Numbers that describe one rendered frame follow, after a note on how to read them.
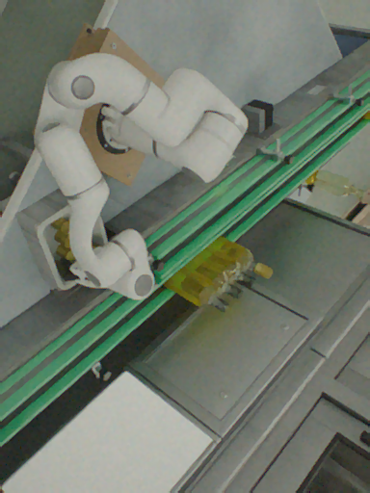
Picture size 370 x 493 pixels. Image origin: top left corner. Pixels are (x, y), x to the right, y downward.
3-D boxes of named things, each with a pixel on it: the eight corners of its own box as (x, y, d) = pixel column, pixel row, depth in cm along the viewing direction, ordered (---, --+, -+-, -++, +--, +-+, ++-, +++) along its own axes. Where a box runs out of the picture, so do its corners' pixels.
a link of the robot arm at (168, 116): (116, 116, 98) (157, 50, 100) (199, 182, 110) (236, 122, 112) (133, 114, 90) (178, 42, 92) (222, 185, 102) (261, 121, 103)
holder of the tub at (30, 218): (48, 292, 135) (66, 305, 131) (14, 214, 117) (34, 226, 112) (95, 257, 144) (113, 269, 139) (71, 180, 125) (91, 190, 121)
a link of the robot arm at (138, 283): (111, 254, 98) (145, 227, 103) (83, 245, 106) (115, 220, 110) (139, 308, 106) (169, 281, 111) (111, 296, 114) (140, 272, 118)
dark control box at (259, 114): (240, 128, 173) (259, 135, 168) (239, 107, 167) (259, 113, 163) (253, 118, 177) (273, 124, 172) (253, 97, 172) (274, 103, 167)
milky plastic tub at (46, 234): (42, 280, 131) (63, 294, 126) (14, 215, 116) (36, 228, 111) (92, 245, 140) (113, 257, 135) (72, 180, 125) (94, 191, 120)
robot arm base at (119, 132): (86, 140, 113) (131, 159, 104) (102, 85, 110) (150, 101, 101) (131, 152, 125) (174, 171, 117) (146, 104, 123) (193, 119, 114)
